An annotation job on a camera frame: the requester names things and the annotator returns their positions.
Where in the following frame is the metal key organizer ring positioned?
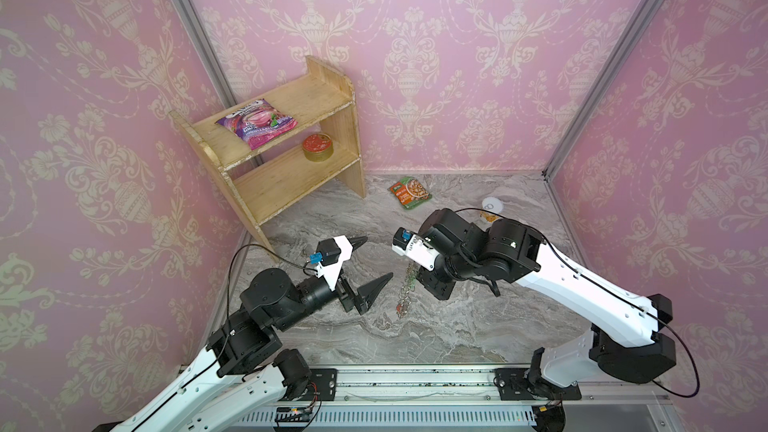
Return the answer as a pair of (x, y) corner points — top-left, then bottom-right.
(394, 259), (422, 319)

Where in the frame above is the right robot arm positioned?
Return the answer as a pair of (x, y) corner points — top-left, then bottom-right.
(392, 208), (677, 400)

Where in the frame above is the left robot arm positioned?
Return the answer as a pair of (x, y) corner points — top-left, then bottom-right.
(96, 236), (393, 431)

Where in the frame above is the green orange food packet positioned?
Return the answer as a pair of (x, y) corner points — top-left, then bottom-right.
(388, 176), (432, 210)

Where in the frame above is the yellow can white lid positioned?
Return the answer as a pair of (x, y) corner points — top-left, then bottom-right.
(481, 197), (504, 223)

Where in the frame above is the red lid round tin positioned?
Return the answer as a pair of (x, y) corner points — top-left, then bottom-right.
(302, 133), (334, 162)

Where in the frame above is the wooden two-tier shelf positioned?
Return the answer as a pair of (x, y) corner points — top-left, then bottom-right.
(169, 56), (366, 246)

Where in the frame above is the purple snack bag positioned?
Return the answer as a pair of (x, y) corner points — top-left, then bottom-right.
(216, 99), (297, 150)

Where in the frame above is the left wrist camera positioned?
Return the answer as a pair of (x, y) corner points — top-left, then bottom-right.
(305, 235), (353, 291)

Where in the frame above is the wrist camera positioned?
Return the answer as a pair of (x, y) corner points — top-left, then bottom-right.
(391, 228), (439, 271)
(305, 235), (353, 291)

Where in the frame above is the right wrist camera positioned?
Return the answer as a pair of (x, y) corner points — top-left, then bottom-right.
(391, 228), (439, 271)

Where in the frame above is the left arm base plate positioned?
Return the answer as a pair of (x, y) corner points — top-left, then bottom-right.
(282, 368), (338, 402)

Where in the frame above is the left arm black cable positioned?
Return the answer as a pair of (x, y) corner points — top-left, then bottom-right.
(224, 243), (316, 337)

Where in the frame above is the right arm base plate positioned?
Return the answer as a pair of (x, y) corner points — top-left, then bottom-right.
(493, 367), (582, 402)

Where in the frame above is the slotted cable duct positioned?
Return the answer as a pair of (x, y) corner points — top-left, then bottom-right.
(229, 403), (537, 431)

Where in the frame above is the aluminium mounting rail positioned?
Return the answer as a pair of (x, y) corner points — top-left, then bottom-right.
(173, 363), (661, 407)

